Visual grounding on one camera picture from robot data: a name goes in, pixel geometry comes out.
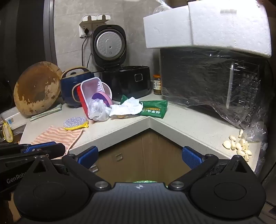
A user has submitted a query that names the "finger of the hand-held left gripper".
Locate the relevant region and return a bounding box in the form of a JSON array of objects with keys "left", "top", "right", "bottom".
[
  {"left": 0, "top": 143, "right": 66, "bottom": 166},
  {"left": 0, "top": 141, "right": 57, "bottom": 154}
]

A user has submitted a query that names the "black rice cooker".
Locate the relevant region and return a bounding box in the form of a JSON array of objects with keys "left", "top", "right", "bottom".
[{"left": 91, "top": 24, "right": 151, "bottom": 101}]

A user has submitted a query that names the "glass jar with orange lid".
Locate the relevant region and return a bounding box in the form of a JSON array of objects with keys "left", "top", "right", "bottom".
[{"left": 153, "top": 74, "right": 162, "bottom": 95}]

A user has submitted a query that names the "white foam lid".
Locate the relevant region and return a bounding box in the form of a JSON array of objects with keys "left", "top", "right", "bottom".
[{"left": 187, "top": 0, "right": 272, "bottom": 58}]

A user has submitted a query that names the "crumpled clear plastic bag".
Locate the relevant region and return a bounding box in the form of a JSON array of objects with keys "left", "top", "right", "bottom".
[{"left": 243, "top": 122, "right": 269, "bottom": 173}]

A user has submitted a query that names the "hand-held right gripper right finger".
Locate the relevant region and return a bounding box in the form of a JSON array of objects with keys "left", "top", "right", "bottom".
[{"left": 168, "top": 146, "right": 255, "bottom": 191}]

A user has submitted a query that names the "red plastic container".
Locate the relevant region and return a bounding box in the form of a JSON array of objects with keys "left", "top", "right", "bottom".
[{"left": 76, "top": 84, "right": 91, "bottom": 118}]

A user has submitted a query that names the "green white woven cloth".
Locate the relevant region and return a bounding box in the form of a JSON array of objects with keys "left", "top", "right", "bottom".
[{"left": 30, "top": 103, "right": 63, "bottom": 121}]

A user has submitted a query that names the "green snack packet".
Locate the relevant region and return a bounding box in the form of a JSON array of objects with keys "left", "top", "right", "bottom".
[
  {"left": 120, "top": 94, "right": 132, "bottom": 105},
  {"left": 140, "top": 100, "right": 168, "bottom": 119}
]

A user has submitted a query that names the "black power cable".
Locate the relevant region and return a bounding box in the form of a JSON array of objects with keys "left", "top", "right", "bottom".
[{"left": 81, "top": 28, "right": 93, "bottom": 72}]

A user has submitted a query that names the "white plastic bag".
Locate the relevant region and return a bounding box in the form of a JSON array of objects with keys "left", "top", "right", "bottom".
[{"left": 109, "top": 97, "right": 144, "bottom": 118}]

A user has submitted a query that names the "white wall socket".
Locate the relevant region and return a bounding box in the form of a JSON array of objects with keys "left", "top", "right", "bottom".
[{"left": 79, "top": 14, "right": 111, "bottom": 39}]

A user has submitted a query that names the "pink striped cloth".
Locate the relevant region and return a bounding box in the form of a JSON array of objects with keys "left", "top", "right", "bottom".
[{"left": 30, "top": 125, "right": 83, "bottom": 160}]

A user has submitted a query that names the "pile of garlic cloves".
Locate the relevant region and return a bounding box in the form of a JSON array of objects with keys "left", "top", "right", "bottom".
[{"left": 222, "top": 129, "right": 253, "bottom": 162}]

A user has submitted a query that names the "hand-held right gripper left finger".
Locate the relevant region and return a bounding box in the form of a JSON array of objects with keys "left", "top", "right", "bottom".
[{"left": 26, "top": 146, "right": 111, "bottom": 192}]

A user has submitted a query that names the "plastic wrapped black microwave oven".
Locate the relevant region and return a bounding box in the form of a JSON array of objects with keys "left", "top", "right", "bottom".
[{"left": 160, "top": 47, "right": 268, "bottom": 130}]

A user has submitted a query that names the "round wooden cutting board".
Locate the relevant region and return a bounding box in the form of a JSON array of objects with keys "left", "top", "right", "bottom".
[{"left": 13, "top": 61, "right": 63, "bottom": 118}]

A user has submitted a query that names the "clear plastic bag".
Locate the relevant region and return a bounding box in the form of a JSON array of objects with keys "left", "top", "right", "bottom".
[
  {"left": 243, "top": 122, "right": 269, "bottom": 173},
  {"left": 88, "top": 98, "right": 112, "bottom": 121}
]

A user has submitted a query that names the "white plastic container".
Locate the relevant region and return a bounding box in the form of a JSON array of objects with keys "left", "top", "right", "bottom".
[{"left": 80, "top": 77, "right": 113, "bottom": 114}]

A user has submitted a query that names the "white foam box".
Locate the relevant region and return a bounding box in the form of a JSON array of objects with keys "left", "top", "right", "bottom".
[{"left": 143, "top": 5, "right": 192, "bottom": 49}]

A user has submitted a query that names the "wooden cabinet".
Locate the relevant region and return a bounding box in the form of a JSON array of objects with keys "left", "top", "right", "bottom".
[{"left": 91, "top": 128, "right": 191, "bottom": 187}]

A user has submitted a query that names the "sparkly yellow edged scrub pad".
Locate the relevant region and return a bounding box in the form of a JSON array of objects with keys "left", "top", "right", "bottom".
[{"left": 63, "top": 117, "right": 89, "bottom": 131}]

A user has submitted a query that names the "crinkled clear food bag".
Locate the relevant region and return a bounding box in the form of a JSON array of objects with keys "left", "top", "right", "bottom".
[{"left": 153, "top": 0, "right": 173, "bottom": 15}]

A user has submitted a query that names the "blue rice cooker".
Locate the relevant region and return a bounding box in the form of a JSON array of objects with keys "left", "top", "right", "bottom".
[{"left": 60, "top": 67, "right": 95, "bottom": 109}]

